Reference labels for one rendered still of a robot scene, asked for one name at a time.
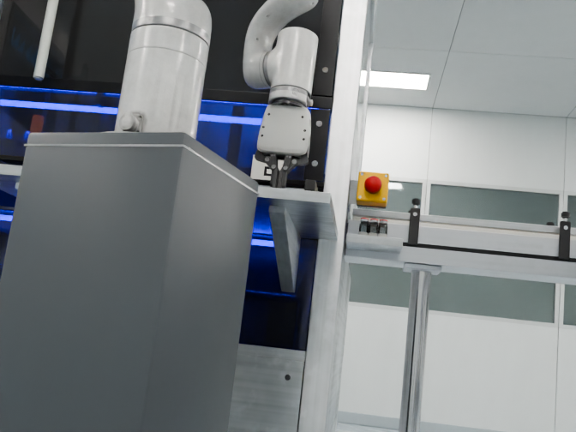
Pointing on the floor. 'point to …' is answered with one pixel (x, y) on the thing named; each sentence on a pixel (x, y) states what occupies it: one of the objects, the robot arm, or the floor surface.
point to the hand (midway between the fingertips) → (278, 181)
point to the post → (345, 100)
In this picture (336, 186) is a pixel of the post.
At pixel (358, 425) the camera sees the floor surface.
